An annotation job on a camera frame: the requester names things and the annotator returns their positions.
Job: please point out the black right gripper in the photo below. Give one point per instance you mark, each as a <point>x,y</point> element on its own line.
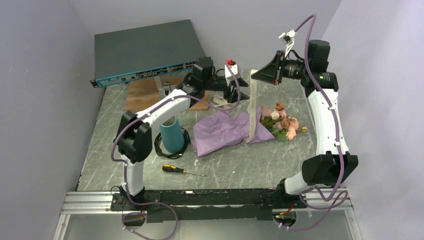
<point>271,73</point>

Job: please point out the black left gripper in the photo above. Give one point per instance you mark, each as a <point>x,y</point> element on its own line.
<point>232,97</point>

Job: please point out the beige ribbon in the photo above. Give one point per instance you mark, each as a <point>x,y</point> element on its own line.
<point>220,102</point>

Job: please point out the purple flower bouquet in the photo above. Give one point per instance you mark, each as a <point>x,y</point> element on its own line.
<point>222,130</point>

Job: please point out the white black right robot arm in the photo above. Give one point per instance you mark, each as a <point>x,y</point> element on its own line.
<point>333,162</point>

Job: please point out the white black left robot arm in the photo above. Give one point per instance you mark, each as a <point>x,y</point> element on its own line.
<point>134,139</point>

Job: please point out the teal vase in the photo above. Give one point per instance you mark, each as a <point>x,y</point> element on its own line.
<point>172,135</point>

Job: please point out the grey metal stand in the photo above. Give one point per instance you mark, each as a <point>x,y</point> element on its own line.
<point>164,88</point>

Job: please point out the brown wooden board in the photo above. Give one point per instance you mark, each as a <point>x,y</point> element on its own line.
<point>144,93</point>

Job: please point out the orange black screwdriver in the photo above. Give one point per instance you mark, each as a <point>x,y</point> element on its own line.
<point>173,169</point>

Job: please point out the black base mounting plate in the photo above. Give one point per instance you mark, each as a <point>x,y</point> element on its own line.
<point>208,202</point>

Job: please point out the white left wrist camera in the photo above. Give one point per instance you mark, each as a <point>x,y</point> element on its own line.
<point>230,71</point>

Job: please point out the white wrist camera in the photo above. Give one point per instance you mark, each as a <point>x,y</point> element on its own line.
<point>289,39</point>
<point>230,71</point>

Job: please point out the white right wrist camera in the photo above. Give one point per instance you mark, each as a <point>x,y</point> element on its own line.
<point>289,39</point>

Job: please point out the grey teal network switch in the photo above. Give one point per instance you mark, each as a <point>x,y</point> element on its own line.
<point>145,52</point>

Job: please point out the aluminium frame rail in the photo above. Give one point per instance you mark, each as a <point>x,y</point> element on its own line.
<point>98,203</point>

